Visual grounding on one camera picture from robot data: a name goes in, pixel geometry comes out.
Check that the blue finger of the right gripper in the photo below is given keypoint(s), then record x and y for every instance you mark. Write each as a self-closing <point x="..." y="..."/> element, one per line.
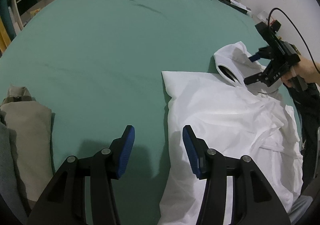
<point x="253" y="79"/>
<point x="254" y="57"/>

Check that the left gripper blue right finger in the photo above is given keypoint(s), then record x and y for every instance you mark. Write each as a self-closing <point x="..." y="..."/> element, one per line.
<point x="196" y="151"/>

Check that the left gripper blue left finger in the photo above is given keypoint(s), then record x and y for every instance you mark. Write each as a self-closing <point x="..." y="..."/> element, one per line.
<point x="125" y="147"/>

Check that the white hooded garment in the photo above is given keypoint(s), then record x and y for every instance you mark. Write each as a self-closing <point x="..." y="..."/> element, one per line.
<point x="236" y="120"/>

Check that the black clothes pile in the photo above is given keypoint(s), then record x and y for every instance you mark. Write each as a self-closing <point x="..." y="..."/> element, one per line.
<point x="306" y="99"/>

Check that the person's right hand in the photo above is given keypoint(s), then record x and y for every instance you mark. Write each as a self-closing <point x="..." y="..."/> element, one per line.
<point x="306" y="69"/>

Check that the green bed sheet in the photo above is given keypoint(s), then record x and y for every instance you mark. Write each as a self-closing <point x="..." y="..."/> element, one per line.
<point x="97" y="65"/>

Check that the folded olive garment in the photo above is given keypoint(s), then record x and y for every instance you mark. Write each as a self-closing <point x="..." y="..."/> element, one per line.
<point x="29" y="124"/>

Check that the folded grey sweater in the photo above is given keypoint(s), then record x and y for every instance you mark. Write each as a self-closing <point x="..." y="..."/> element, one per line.
<point x="9" y="190"/>

